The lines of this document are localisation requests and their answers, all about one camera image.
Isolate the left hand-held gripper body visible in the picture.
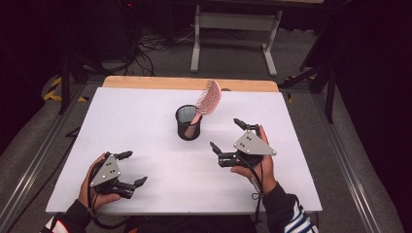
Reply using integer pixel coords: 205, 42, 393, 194
88, 151, 136, 199

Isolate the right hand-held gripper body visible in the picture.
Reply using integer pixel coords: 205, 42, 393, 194
218, 123, 278, 169

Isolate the black mesh pen holder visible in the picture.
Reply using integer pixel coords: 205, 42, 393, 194
175, 104, 204, 142

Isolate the pink hairbrush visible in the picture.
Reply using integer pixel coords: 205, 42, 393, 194
185, 80, 223, 137

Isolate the person's left hand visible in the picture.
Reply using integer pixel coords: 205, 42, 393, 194
78, 152, 121, 213

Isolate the person's right hand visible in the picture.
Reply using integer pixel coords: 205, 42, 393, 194
229, 125, 279, 195

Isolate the white board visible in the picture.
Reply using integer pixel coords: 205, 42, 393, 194
46, 86, 324, 216

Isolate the person's dark clothed torso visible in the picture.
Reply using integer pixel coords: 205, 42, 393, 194
124, 215, 259, 233

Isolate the wooden table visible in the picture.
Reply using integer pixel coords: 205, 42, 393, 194
102, 75, 280, 93

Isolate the black metal stand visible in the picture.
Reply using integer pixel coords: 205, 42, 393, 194
57, 52, 110, 116
278, 61, 338, 124

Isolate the yellow black hazard tape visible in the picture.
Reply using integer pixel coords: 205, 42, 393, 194
43, 76, 89, 103

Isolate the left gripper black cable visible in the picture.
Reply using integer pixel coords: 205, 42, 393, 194
86, 160, 131, 230

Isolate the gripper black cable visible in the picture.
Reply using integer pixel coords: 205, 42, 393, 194
86, 160, 131, 230
240, 157, 265, 225

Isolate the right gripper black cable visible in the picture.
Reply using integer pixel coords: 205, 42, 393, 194
240, 157, 265, 225

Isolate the aluminium rail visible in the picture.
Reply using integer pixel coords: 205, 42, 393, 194
311, 92, 383, 233
0, 83, 87, 229

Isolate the grey metal desk frame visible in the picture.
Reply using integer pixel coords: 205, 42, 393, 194
189, 0, 284, 78

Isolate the bundle of floor cables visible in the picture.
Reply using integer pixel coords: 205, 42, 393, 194
122, 27, 198, 78

